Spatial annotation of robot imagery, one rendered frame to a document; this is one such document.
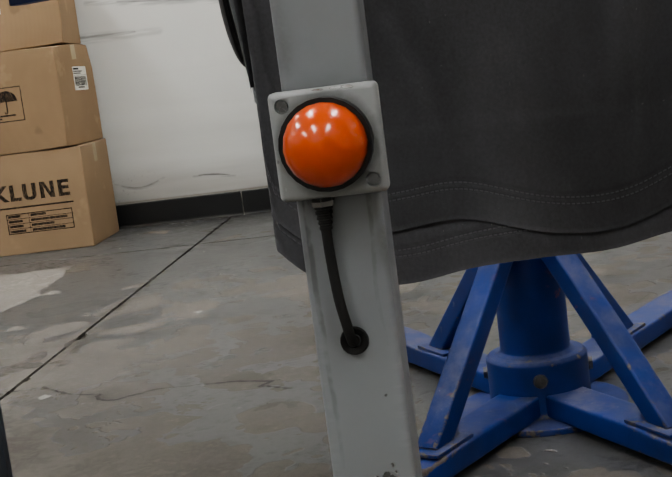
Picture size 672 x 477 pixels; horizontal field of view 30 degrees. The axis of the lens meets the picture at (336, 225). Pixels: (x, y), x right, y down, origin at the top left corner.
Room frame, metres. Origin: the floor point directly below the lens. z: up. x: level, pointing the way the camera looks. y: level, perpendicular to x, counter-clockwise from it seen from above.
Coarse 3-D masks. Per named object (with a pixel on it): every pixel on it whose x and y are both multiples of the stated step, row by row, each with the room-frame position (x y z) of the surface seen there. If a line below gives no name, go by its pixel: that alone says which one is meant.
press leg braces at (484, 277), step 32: (576, 256) 2.07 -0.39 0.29; (480, 288) 2.05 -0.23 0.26; (576, 288) 2.02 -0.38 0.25; (448, 320) 2.44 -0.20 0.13; (480, 320) 2.01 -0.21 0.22; (608, 320) 1.97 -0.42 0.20; (448, 352) 2.45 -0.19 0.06; (480, 352) 2.00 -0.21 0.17; (608, 352) 1.95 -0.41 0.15; (640, 352) 1.93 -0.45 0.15; (448, 384) 1.94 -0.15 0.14; (640, 384) 1.88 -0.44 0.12; (448, 416) 1.90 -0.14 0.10; (640, 416) 1.90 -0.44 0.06; (448, 448) 1.87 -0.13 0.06
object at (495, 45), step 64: (256, 0) 0.87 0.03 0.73; (384, 0) 0.87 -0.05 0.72; (448, 0) 0.86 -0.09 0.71; (512, 0) 0.85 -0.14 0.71; (576, 0) 0.85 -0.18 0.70; (640, 0) 0.85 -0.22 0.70; (256, 64) 0.87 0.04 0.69; (384, 64) 0.87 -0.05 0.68; (448, 64) 0.86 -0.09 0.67; (512, 64) 0.85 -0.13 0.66; (576, 64) 0.85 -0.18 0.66; (640, 64) 0.85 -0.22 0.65; (384, 128) 0.87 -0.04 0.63; (448, 128) 0.86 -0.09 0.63; (512, 128) 0.85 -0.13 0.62; (576, 128) 0.85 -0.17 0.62; (640, 128) 0.85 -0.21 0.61; (448, 192) 0.86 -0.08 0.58; (512, 192) 0.85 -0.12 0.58; (576, 192) 0.85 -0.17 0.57; (640, 192) 0.85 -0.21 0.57; (448, 256) 0.87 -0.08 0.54; (512, 256) 0.85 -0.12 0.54
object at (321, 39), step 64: (320, 0) 0.57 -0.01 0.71; (320, 64) 0.57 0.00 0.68; (320, 192) 0.56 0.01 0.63; (384, 192) 0.59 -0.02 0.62; (320, 256) 0.58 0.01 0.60; (384, 256) 0.57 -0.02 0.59; (320, 320) 0.58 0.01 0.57; (384, 320) 0.57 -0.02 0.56; (384, 384) 0.57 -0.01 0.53; (384, 448) 0.57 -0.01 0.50
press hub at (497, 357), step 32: (512, 288) 2.14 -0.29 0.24; (544, 288) 2.13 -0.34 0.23; (512, 320) 2.14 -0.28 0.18; (544, 320) 2.13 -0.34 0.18; (512, 352) 2.15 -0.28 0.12; (544, 352) 2.13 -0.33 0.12; (576, 352) 2.14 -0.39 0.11; (512, 384) 2.12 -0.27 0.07; (544, 384) 2.09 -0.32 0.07; (576, 384) 2.11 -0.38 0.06; (608, 384) 2.25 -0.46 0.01; (544, 416) 2.10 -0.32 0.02
